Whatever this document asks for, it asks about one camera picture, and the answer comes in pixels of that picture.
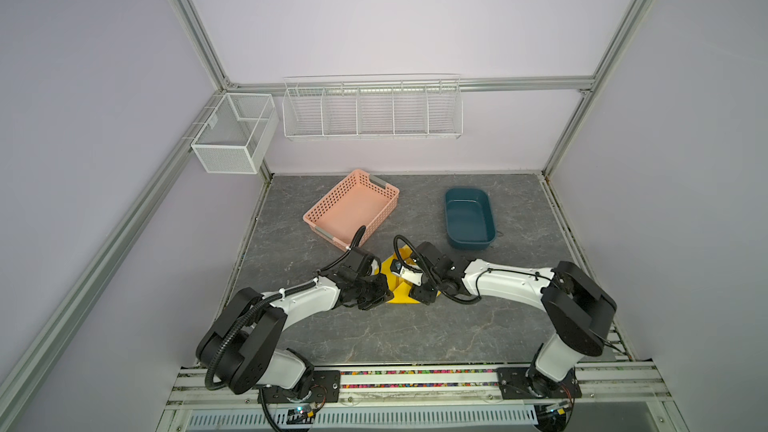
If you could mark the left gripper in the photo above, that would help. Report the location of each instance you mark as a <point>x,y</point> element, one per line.
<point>383,293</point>

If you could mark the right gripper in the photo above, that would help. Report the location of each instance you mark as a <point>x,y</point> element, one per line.
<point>422,295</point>

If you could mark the yellow paper napkin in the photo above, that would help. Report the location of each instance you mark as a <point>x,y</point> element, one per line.
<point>399,287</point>

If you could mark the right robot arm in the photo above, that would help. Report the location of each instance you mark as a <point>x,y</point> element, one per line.
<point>580,311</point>

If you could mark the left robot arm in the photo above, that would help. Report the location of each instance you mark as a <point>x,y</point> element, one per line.
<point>240,350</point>

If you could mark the teal plastic tray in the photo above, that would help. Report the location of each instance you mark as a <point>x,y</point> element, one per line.
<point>469,219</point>

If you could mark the pink plastic basket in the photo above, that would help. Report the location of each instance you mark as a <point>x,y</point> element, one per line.
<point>360,199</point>

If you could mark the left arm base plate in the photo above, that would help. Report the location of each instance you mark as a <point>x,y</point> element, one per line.
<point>317,386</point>

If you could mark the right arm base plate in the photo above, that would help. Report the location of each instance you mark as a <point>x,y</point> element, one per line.
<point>517,383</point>

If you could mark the white vented cable duct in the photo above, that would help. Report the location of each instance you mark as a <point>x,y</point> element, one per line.
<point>360,418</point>

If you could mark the white wire wall rack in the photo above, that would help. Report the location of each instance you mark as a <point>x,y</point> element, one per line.
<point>385,106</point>

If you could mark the white mesh wall box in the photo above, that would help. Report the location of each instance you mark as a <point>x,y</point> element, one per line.
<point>237,134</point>

